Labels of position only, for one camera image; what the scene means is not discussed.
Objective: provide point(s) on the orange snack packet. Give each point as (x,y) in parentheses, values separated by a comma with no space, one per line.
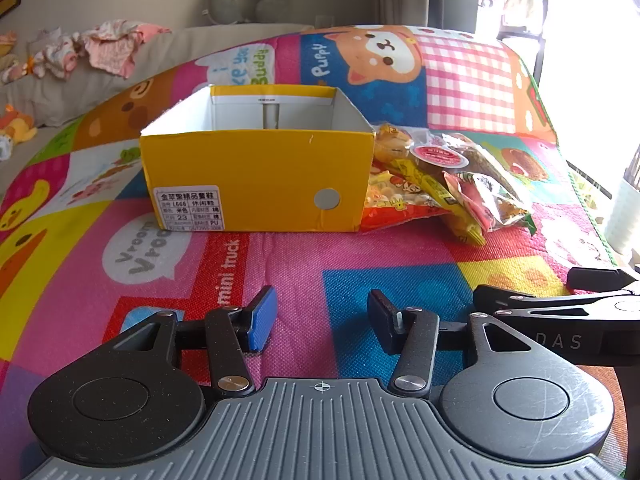
(395,210)

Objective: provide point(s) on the yellow cardboard box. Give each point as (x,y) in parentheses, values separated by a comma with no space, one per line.
(250,180)

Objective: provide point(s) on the orange plush toy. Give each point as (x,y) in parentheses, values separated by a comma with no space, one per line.
(17,127)

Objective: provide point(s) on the red snack packet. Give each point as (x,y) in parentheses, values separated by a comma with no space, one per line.
(470,201)

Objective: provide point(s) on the colourful cartoon play mat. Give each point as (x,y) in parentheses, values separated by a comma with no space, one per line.
(310,260)

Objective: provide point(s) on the small patterned clothes pile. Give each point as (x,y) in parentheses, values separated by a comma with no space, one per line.
(57,55)

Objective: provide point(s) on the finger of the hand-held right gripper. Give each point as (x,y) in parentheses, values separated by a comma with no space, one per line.
(600,279)
(540,302)

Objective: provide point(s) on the clear brown snack packet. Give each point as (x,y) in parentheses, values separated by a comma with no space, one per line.
(506,206)

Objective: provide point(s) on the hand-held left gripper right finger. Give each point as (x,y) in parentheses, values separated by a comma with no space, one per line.
(381,320)

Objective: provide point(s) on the clear packet with red label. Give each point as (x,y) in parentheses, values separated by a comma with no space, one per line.
(440,156)

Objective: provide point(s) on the yellow stick snack packet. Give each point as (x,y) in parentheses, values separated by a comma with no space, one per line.
(425,182)

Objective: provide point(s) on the black metal rack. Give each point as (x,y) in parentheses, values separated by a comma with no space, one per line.
(520,35)

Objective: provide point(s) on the white plant pot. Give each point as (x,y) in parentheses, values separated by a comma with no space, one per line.
(625,210)

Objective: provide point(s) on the pink crumpled cloth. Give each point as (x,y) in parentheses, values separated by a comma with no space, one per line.
(120,45)

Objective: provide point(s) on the yellow small bread packet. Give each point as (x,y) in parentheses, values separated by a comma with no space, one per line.
(392,147)

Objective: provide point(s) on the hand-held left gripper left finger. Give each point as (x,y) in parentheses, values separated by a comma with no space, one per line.
(263,317)

